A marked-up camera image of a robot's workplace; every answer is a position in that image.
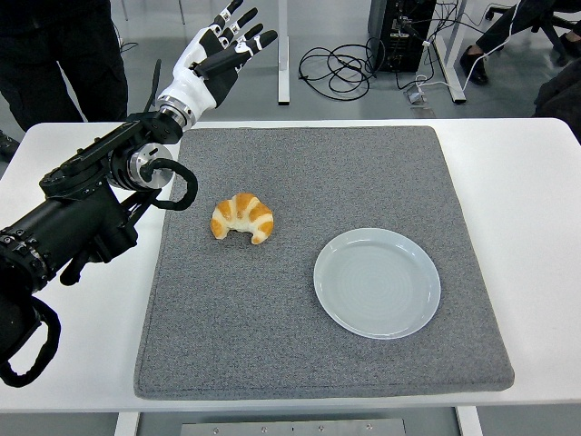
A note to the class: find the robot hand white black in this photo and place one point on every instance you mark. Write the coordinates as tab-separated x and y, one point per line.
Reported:
193	88

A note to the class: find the croissant bread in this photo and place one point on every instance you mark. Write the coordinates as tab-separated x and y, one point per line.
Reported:
258	222

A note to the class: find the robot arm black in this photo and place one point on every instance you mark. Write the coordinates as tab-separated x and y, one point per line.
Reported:
68	218

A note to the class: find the pale blue round plate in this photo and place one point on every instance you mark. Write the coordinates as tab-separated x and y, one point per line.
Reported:
377	284

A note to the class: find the white desk leg straight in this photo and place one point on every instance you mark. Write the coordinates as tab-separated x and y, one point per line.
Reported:
282	68

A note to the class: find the standing person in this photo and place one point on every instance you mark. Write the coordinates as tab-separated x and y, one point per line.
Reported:
68	45

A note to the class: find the black computer tower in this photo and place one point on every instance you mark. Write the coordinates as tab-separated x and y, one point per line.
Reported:
399	45

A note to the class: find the grey floor socket box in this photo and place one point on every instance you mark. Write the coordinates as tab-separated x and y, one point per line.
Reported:
415	97

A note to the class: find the grey fabric mat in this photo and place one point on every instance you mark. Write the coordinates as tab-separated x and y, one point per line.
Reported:
272	318

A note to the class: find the white desk leg with foot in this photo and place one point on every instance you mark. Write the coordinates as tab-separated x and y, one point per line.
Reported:
456	86

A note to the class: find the seated person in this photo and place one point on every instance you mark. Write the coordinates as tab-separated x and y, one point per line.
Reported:
499	32

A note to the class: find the white table leg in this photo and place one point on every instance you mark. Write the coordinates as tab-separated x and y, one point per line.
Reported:
126	424
468	422

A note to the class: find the black office chair base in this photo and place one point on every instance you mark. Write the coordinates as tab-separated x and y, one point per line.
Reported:
551	34

